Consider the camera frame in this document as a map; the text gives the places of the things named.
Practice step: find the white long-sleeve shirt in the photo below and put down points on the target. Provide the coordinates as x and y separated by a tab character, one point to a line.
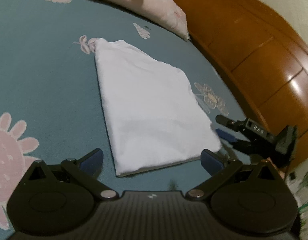
152	116

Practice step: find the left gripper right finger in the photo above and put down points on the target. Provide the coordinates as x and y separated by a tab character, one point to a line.
250	200

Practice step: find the wooden headboard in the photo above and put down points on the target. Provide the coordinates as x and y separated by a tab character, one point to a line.
263	61

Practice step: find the green desk fan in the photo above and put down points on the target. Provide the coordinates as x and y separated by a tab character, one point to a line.
302	194

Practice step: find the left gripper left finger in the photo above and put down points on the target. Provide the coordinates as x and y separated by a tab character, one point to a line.
52	200

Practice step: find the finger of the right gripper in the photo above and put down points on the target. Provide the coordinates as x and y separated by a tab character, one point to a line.
225	136
229	123

